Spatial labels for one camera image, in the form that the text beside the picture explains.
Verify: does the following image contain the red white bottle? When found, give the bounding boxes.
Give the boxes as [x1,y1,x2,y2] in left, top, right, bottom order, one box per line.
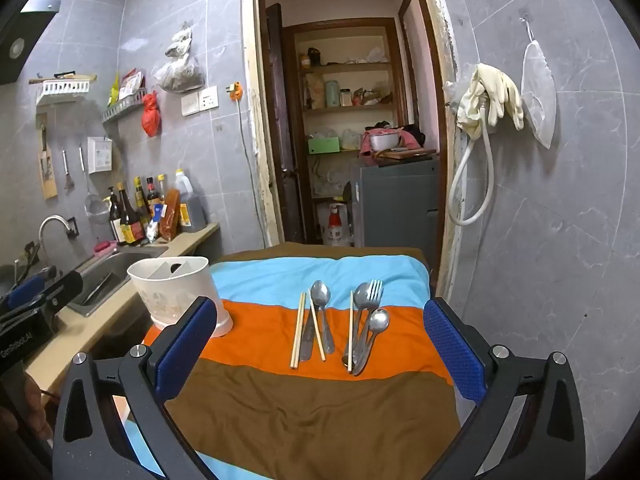
[327,203,352,247]

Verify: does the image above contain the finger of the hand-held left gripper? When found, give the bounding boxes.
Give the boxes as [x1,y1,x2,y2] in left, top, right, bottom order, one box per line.
[0,267,59,317]
[39,270,85,312]

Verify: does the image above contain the grey wall rack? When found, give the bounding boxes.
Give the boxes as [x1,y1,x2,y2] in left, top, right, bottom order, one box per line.
[101,87,149,124]

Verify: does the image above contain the person's left hand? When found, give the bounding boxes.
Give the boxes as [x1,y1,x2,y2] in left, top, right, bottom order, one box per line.
[0,374,55,443]

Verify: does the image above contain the steel spoon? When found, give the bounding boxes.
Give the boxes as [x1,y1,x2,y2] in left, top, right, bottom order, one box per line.
[341,282,371,367]
[352,308,391,377]
[310,280,337,356]

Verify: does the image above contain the red plastic bag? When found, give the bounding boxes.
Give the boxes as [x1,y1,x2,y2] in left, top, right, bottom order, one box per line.
[141,90,163,137]

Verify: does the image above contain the white bowl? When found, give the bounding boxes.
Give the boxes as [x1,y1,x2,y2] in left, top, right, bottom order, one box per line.
[369,132,401,154]

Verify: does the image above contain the clear bag of dried goods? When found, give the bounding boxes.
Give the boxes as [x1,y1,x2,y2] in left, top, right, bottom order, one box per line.
[152,52,206,94]

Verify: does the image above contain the hanging bamboo board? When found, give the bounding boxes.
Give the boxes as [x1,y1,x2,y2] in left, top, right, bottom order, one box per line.
[38,114,59,201]

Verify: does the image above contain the cream rubber gloves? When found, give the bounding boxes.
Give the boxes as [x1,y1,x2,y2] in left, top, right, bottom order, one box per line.
[456,62,525,141]

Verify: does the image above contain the stainless steel sink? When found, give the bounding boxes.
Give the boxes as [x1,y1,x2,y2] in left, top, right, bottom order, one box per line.
[66,244,169,318]

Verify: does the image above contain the beige kitchen counter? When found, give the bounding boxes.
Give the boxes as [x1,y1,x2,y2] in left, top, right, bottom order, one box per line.
[22,222,221,401]

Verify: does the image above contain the grey metal cabinet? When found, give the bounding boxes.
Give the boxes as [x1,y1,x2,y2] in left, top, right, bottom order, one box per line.
[349,154,441,257]

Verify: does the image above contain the wooden shelf unit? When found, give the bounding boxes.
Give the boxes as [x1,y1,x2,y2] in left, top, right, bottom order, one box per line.
[284,17,410,248]

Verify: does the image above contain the small clear hanging bag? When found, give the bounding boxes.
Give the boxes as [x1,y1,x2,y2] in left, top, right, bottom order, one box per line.
[165,24,194,58]

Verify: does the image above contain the large oil jug yellow cap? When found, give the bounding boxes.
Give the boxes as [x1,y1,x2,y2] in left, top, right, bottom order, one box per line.
[173,168,207,234]

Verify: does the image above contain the red orange spice packet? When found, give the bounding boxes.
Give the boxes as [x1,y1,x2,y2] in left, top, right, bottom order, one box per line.
[158,188,181,242]

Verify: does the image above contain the hanging metal spatula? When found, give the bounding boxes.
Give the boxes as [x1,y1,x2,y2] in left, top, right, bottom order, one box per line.
[61,148,75,192]

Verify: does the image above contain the striped blue orange brown blanket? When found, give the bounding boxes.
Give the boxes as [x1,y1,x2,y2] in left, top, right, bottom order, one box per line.
[122,246,463,480]

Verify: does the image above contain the white power cable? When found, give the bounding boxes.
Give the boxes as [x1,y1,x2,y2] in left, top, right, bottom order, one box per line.
[239,99,258,223]

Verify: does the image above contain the chrome faucet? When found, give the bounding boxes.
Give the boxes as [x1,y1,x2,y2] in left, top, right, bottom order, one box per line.
[38,214,69,261]

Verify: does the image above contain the white plastic utensil holder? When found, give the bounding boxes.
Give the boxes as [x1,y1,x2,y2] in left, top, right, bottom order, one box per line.
[127,256,234,339]

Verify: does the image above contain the dark wooden door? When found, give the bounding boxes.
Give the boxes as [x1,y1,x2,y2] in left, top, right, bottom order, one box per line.
[264,2,304,244]

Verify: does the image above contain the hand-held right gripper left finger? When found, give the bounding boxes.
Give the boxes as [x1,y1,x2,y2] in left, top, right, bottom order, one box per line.
[52,296,219,480]

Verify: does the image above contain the white wall rack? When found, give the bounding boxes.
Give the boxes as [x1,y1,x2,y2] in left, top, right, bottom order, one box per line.
[35,73,98,106]

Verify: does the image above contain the hanging metal strainer ladle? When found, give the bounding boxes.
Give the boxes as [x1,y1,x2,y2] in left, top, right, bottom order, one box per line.
[78,145,109,227]

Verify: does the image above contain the steel table knife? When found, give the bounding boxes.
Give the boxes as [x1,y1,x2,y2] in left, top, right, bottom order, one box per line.
[300,310,317,361]

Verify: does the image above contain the pink cloth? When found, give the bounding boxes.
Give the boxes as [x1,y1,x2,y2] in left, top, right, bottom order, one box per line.
[361,121,427,153]

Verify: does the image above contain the steel fork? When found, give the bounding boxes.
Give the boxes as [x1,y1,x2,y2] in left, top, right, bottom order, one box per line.
[352,280,384,369]

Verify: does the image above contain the hanging mesh bag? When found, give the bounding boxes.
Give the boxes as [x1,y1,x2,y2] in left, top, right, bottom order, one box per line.
[519,18,557,150]

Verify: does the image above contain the blue white packet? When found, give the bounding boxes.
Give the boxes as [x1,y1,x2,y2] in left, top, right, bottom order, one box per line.
[144,204,166,242]

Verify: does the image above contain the seasoning packets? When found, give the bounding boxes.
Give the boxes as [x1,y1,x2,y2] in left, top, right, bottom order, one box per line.
[107,68,146,101]

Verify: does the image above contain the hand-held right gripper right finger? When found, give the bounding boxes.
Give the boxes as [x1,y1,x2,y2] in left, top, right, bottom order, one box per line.
[424,296,587,480]

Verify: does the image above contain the black range hood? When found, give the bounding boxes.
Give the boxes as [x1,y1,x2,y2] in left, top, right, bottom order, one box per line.
[0,0,67,86]

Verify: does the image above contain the wooden door frame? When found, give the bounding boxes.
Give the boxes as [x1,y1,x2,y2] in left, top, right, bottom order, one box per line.
[244,0,461,291]

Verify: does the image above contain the white hose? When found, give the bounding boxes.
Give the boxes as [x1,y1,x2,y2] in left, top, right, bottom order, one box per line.
[447,104,496,227]

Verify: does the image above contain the white hanging wall box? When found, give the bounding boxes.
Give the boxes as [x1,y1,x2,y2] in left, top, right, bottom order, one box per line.
[87,135,114,175]

